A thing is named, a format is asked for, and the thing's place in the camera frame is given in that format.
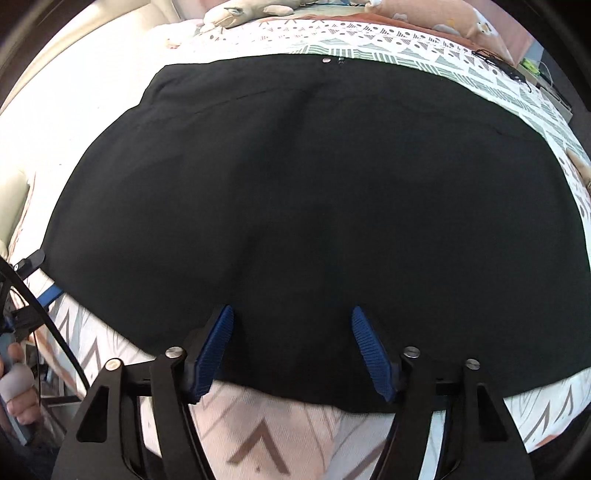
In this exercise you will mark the person's left hand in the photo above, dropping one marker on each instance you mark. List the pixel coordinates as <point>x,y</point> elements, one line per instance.
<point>21,401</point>

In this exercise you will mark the pink curtain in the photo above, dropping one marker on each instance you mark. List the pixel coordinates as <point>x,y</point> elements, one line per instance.
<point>521,44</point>

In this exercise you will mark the black jacket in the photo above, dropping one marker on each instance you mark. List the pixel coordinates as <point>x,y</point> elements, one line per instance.
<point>300,184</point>

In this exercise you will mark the cream padded headboard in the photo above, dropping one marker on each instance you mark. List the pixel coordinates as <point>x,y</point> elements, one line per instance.
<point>147,14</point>

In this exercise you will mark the white nightstand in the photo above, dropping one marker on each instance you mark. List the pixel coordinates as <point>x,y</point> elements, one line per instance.
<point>554,97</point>

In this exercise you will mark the patterned white and orange blanket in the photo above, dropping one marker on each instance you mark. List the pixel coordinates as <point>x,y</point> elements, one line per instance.
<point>277,438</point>

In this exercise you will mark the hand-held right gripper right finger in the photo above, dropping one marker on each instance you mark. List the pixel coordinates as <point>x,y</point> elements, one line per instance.
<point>371,355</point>

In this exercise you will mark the small green object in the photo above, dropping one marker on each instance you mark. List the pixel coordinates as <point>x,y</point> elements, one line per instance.
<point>531,65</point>

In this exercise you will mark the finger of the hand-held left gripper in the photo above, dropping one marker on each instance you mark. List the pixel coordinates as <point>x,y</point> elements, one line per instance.
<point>50,295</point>

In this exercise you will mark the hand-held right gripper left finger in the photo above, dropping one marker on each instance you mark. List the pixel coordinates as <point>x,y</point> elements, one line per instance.
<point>212,350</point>

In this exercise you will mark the pink plush pillow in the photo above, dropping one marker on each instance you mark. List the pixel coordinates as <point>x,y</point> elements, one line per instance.
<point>443,18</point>

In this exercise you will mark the grey plush toy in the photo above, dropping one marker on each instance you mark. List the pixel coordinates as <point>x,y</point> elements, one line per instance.
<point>231,14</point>

